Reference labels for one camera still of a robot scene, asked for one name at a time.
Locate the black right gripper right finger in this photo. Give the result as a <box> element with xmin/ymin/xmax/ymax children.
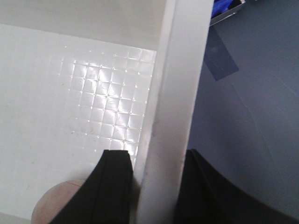
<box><xmin>174</xmin><ymin>149</ymin><xmax>298</xmax><ymax>224</ymax></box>

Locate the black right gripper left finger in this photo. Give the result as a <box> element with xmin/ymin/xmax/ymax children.
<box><xmin>51</xmin><ymin>150</ymin><xmax>133</xmax><ymax>224</ymax></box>

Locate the white plastic Totelife crate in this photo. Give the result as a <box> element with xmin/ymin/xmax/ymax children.
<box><xmin>0</xmin><ymin>0</ymin><xmax>213</xmax><ymax>224</ymax></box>

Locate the blue bin upper left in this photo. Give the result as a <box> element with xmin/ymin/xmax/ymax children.
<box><xmin>210</xmin><ymin>0</ymin><xmax>246</xmax><ymax>26</ymax></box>

